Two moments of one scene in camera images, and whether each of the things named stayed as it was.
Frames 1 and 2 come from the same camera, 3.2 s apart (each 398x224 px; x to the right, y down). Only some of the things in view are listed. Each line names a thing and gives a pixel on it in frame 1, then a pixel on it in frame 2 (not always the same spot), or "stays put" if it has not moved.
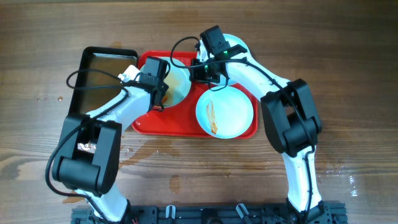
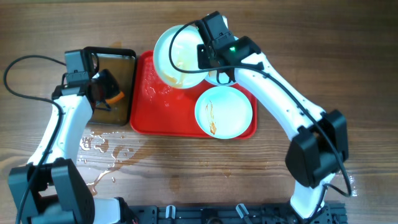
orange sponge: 165,98 to 120,96
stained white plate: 178,79 to 184,53
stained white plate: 224,113 stays put
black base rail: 328,213 stays put
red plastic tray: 181,121 stays put
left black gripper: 163,88 to 112,86
